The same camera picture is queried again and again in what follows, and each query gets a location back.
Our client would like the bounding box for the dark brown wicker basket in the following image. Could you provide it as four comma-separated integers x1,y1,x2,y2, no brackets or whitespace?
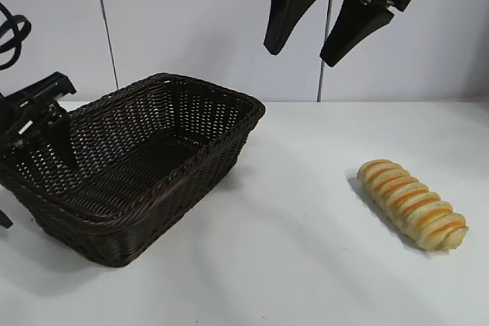
0,72,267,258

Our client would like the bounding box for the silver vertical pole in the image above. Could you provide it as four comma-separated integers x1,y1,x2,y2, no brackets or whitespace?
316,0,338,102

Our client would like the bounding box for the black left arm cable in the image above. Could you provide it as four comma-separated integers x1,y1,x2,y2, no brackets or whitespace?
0,3,31,71

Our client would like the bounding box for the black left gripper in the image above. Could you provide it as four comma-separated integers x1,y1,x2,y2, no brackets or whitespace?
0,72,79,230

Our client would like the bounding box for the long striped twisted bread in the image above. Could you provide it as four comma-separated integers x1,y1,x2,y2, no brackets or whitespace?
357,158,469,253

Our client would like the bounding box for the thin dark vertical rod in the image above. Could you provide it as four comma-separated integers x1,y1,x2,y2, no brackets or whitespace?
93,0,121,89

